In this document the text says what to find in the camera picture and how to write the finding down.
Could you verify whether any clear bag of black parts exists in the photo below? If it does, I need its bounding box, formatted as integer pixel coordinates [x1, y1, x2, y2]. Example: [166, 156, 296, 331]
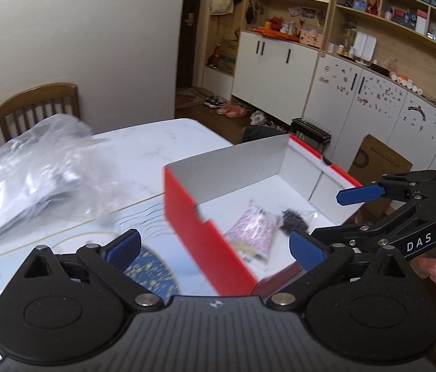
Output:
[280, 209, 318, 237]

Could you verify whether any clear printed snack packet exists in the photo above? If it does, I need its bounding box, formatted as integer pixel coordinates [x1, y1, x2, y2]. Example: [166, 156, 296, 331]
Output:
[224, 201, 282, 264]

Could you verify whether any brown cardboard sheet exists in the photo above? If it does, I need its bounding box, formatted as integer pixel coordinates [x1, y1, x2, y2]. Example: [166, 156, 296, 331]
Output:
[348, 135, 412, 222]

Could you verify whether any red and white cardboard box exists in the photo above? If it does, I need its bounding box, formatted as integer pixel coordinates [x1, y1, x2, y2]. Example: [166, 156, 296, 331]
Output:
[163, 135, 359, 296]

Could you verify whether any crumpled clear plastic bag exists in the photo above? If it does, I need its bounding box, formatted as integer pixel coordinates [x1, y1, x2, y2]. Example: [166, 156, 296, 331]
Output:
[0, 114, 122, 239]

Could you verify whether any black chair back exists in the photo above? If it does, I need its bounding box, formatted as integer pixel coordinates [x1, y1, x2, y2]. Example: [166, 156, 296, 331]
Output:
[241, 126, 288, 144]

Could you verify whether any white cabinet with shelves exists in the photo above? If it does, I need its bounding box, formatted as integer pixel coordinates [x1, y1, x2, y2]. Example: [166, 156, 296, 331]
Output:
[203, 0, 436, 170]

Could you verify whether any brown wooden chair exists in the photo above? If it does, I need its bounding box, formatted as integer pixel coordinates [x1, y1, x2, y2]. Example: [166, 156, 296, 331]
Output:
[0, 82, 81, 142]

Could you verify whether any black wire shoe rack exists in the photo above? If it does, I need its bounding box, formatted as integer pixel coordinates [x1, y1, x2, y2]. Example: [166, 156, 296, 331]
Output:
[291, 117, 331, 154]

